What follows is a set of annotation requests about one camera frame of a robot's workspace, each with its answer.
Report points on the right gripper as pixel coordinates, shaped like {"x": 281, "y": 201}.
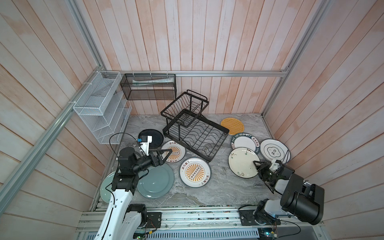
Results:
{"x": 261, "y": 168}

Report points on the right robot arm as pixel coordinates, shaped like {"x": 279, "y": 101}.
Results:
{"x": 298, "y": 198}

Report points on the grey-green plain plate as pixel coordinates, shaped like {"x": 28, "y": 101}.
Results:
{"x": 157, "y": 182}

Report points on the black mesh wall basket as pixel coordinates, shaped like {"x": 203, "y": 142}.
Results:
{"x": 138, "y": 87}

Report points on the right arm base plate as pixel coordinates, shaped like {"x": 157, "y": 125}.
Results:
{"x": 249, "y": 217}

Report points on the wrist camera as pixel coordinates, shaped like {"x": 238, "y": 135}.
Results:
{"x": 144, "y": 144}
{"x": 275, "y": 165}

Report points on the orange sunburst plate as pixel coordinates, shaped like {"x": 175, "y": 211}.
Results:
{"x": 178, "y": 151}
{"x": 195, "y": 172}

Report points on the white mesh wall shelf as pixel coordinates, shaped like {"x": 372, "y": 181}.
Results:
{"x": 103, "y": 108}

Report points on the white plate green patterned rim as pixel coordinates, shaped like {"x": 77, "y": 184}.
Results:
{"x": 245, "y": 140}

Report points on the white plate cloud outline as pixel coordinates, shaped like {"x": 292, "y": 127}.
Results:
{"x": 275, "y": 150}

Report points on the yellow woven round trivet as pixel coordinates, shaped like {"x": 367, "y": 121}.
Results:
{"x": 234, "y": 125}

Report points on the black round plate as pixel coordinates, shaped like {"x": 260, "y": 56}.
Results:
{"x": 157, "y": 137}

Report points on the aluminium front rail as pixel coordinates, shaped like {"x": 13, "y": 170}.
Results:
{"x": 176, "y": 218}

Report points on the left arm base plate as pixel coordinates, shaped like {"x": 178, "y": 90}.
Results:
{"x": 150, "y": 220}

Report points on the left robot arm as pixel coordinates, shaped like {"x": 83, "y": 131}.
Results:
{"x": 122, "y": 218}

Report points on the light green flower plate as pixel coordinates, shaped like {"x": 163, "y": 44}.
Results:
{"x": 106, "y": 188}

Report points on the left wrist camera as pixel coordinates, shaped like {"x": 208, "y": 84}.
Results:
{"x": 144, "y": 144}

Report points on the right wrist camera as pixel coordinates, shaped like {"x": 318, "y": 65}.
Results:
{"x": 275, "y": 165}

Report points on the cream floral plate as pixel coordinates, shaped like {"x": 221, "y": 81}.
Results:
{"x": 241, "y": 162}

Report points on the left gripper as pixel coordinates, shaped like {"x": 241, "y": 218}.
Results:
{"x": 160, "y": 161}

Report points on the black wire dish rack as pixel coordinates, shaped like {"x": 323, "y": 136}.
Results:
{"x": 188, "y": 127}

